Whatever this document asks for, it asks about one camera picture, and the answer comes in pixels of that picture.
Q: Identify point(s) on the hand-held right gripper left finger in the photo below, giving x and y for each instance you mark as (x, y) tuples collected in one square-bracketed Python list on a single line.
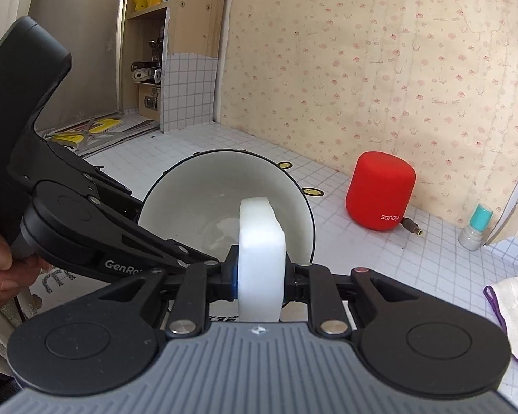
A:
[(230, 277)]

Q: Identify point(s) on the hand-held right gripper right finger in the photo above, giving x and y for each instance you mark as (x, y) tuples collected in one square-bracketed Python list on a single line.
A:
[(290, 287)]

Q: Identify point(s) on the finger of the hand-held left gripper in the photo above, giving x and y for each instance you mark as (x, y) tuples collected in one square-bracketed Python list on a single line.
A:
[(172, 252), (112, 187)]

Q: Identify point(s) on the white sponge block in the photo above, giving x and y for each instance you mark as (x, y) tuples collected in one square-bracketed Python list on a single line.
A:
[(259, 258)]

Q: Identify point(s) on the yellow duck print bowl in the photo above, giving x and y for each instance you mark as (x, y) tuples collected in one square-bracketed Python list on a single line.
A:
[(207, 189)]

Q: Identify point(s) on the yellow book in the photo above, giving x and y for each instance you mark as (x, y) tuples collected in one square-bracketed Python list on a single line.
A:
[(99, 127)]

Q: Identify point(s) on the metal clamp tools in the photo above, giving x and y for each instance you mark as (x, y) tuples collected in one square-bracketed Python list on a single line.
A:
[(149, 67)]

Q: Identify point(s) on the red cylindrical speaker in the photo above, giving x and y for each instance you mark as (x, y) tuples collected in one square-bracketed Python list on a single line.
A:
[(380, 189)]

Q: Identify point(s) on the wooden shelf unit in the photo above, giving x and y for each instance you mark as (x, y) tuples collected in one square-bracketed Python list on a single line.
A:
[(194, 13)]

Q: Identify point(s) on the teal capped small bottle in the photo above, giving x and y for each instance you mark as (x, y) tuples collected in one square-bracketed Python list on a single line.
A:
[(477, 226)]

